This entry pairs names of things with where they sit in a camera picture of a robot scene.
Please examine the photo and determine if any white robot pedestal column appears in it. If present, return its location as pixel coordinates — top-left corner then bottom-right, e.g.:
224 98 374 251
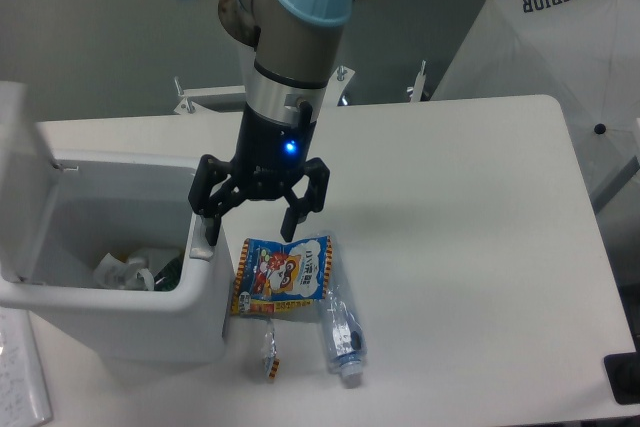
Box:
217 0 260 95

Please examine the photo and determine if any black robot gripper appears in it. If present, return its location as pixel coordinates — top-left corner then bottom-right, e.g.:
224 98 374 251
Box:
188 104 330 246

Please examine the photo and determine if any white umbrella with lettering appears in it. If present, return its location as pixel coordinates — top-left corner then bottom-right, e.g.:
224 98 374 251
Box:
433 0 639 196

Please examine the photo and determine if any crushed clear plastic bottle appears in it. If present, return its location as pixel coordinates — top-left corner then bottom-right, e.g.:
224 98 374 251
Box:
308 230 367 388

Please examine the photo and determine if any black clamp at table edge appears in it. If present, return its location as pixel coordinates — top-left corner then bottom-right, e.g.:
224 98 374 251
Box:
604 352 639 405

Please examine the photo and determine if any white bracket with bolt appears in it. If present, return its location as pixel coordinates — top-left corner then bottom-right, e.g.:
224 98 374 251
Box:
407 59 429 103

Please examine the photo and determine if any white metal base bracket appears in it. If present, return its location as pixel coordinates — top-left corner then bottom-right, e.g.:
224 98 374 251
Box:
173 65 356 115

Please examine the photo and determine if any crumpled white trash in can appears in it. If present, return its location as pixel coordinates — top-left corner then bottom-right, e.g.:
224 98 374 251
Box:
93 248 183 292

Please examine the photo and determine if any white notebook paper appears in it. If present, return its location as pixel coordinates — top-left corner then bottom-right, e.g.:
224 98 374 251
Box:
1 307 52 426

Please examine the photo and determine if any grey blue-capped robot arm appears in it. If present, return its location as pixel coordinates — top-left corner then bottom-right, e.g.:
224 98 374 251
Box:
188 0 356 245

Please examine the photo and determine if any small torn wrapper piece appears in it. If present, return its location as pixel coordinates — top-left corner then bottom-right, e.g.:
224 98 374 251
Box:
261 319 280 381

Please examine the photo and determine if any white push-lid trash can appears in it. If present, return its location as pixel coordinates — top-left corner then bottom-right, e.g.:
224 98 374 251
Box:
1 82 233 363

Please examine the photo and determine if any blue snack bag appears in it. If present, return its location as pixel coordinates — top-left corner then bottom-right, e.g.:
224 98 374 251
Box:
230 235 333 317

